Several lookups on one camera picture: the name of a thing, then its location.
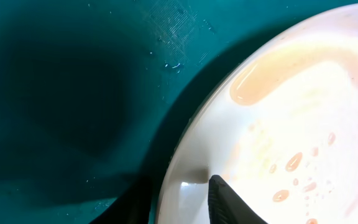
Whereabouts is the white plate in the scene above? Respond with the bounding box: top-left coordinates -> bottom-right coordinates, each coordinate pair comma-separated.
155,3 -> 358,223

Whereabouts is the teal plastic tray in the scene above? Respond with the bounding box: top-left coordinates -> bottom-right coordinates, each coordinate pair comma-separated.
0,0 -> 349,223

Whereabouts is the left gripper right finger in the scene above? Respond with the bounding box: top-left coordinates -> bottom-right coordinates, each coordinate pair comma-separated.
208,175 -> 267,224

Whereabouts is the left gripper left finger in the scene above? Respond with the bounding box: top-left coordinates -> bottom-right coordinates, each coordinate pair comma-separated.
89,177 -> 152,224

